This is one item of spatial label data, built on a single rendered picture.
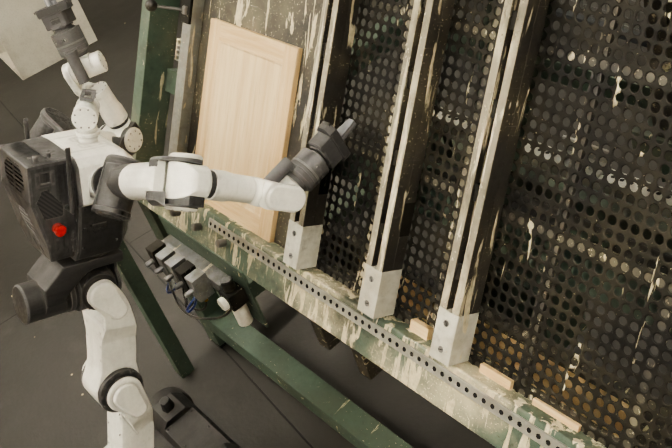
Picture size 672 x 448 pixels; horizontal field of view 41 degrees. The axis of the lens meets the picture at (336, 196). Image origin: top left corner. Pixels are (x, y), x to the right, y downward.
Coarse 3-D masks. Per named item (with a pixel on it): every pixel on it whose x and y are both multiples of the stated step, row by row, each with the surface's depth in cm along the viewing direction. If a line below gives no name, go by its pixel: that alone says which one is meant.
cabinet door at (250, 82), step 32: (224, 32) 270; (256, 32) 261; (224, 64) 272; (256, 64) 260; (288, 64) 248; (224, 96) 273; (256, 96) 261; (288, 96) 249; (224, 128) 275; (256, 128) 262; (288, 128) 252; (224, 160) 276; (256, 160) 263; (256, 224) 265
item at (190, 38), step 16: (192, 16) 280; (192, 32) 281; (192, 48) 283; (192, 64) 285; (176, 80) 289; (192, 80) 287; (176, 96) 290; (192, 96) 289; (176, 112) 291; (176, 128) 291; (176, 144) 292
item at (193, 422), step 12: (168, 396) 320; (180, 396) 321; (156, 408) 317; (168, 408) 314; (180, 408) 314; (192, 408) 316; (156, 420) 315; (168, 420) 311; (180, 420) 313; (192, 420) 311; (204, 420) 310; (156, 432) 314; (168, 432) 310; (180, 432) 308; (192, 432) 307; (204, 432) 306; (216, 432) 304; (156, 444) 310; (168, 444) 309; (180, 444) 304; (192, 444) 303; (204, 444) 302; (216, 444) 300; (228, 444) 298
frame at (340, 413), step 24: (264, 288) 366; (216, 312) 352; (216, 336) 358; (240, 336) 338; (264, 336) 335; (264, 360) 325; (288, 360) 322; (360, 360) 298; (288, 384) 314; (312, 384) 310; (312, 408) 308; (336, 408) 300; (360, 408) 297; (360, 432) 289; (384, 432) 287
